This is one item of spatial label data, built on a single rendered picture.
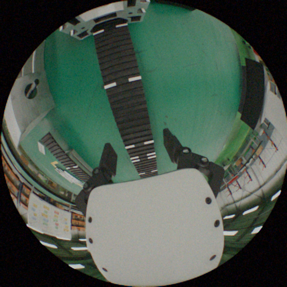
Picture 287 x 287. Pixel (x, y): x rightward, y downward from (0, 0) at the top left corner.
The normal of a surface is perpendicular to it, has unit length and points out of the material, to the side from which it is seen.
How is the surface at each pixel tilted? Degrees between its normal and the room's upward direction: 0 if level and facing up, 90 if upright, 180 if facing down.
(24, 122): 90
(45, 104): 90
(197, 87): 0
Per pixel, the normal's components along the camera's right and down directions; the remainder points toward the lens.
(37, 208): 0.97, -0.25
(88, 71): 0.14, 0.64
